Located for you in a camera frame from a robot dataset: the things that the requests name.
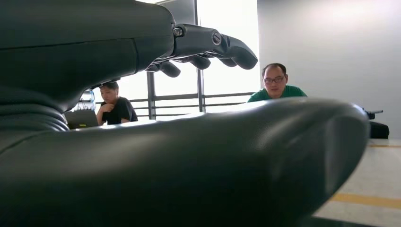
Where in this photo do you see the black bag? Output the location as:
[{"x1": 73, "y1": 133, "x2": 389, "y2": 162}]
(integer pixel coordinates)
[{"x1": 368, "y1": 120, "x2": 390, "y2": 140}]

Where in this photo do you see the dark laptop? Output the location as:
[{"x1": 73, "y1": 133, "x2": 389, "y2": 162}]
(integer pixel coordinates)
[{"x1": 64, "y1": 109, "x2": 99, "y2": 130}]

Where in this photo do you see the black window frame railing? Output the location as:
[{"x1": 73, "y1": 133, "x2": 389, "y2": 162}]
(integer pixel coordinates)
[{"x1": 94, "y1": 0, "x2": 261, "y2": 121}]

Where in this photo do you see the person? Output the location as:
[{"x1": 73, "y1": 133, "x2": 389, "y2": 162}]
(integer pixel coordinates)
[
  {"x1": 247, "y1": 63, "x2": 308, "y2": 104},
  {"x1": 95, "y1": 82, "x2": 139, "y2": 126}
]

